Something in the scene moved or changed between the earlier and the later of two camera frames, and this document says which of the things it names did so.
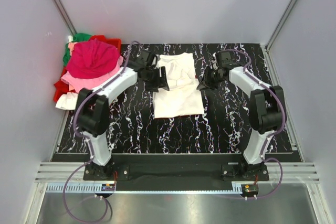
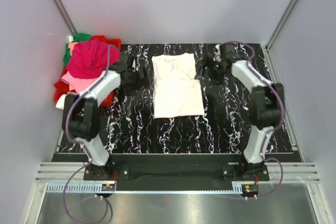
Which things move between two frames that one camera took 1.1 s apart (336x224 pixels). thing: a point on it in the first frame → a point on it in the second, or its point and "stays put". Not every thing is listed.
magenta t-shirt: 92,59 stays put
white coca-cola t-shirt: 183,98 stays put
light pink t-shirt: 79,84 stays put
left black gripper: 160,82 → 143,83
